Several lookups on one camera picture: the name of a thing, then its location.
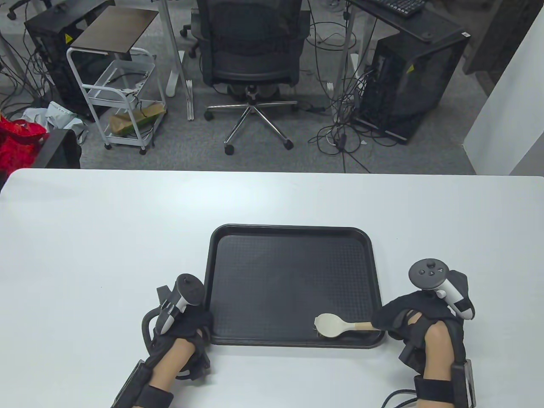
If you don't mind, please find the person's left forearm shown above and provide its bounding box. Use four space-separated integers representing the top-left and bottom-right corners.
136 340 197 408

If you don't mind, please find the white desk leg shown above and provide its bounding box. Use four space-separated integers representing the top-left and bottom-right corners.
155 0 196 122
327 0 360 100

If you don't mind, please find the black mesh office chair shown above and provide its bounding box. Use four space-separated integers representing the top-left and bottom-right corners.
189 0 313 156

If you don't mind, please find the person's right hand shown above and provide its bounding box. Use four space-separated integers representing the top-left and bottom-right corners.
373 291 466 364

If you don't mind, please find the red bag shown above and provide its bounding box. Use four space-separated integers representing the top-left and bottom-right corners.
0 114 49 173

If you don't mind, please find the grey plastic bag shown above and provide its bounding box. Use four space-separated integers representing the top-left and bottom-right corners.
21 101 88 143

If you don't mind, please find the brown board table top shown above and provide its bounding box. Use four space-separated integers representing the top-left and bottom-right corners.
71 6 159 55

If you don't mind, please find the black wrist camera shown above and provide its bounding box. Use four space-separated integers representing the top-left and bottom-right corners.
176 342 212 381
398 338 425 374

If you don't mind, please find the black white handheld controller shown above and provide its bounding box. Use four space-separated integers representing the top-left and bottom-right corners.
408 258 476 320
142 273 205 353

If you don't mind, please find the person's left hand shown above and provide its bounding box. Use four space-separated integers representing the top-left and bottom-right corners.
149 307 214 370

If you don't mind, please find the black computer tower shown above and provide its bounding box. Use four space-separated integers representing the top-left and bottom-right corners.
24 0 116 122
353 29 471 145

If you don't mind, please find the tangle of black cables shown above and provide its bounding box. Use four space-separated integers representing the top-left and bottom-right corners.
308 64 408 173
0 30 58 119

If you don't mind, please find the black chair wheel base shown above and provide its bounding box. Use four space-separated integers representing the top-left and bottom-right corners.
6 0 54 20
180 23 200 59

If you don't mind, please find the black keyboard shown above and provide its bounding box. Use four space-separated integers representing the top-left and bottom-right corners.
365 0 425 18

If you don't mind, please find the white rolling wire cart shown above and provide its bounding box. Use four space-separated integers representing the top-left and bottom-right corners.
67 47 167 155

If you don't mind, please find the black wrist sensor pack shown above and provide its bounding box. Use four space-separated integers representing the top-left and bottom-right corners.
114 359 175 408
414 359 474 408

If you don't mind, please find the black plastic tray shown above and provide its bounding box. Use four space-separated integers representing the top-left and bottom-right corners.
205 224 386 350

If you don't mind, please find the white pot brush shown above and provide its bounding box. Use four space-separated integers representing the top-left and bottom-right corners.
314 313 379 339

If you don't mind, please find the brown paper bag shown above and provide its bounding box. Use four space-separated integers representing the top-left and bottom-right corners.
110 103 166 137

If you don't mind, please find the black chair back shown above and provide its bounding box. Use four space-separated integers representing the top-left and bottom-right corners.
33 129 82 170

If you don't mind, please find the black glove cable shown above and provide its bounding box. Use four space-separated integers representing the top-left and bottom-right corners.
380 388 419 408

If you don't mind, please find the black desk top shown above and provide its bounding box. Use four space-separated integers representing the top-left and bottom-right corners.
346 0 466 43

